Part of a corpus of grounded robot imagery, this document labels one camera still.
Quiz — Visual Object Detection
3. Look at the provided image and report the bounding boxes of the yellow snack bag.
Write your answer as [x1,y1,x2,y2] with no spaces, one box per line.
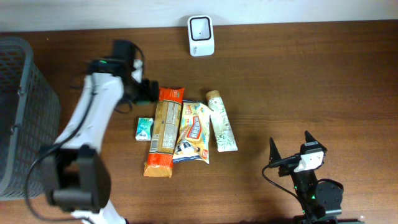
[172,101,212,164]

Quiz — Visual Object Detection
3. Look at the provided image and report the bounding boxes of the grey plastic mesh basket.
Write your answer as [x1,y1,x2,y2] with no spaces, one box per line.
[1,37,61,201]

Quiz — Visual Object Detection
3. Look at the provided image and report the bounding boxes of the orange biscuit packet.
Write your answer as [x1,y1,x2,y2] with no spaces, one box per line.
[144,88,185,177]

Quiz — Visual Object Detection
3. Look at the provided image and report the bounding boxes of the white barcode scanner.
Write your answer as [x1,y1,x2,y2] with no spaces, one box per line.
[187,15,215,57]

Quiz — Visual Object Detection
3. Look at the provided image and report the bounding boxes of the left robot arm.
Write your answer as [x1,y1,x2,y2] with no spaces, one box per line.
[31,40,159,223]

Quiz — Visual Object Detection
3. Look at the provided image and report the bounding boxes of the small teal tissue pack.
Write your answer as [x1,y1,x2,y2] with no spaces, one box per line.
[135,118,154,141]

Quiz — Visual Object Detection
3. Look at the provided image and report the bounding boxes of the white cream tube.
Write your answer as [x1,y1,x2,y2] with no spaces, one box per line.
[206,90,238,152]

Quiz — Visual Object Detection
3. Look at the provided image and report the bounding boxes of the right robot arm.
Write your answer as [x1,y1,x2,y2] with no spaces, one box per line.
[265,131,344,223]

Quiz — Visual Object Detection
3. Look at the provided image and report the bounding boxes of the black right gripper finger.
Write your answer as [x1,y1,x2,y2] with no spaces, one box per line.
[269,138,282,165]
[305,130,328,153]

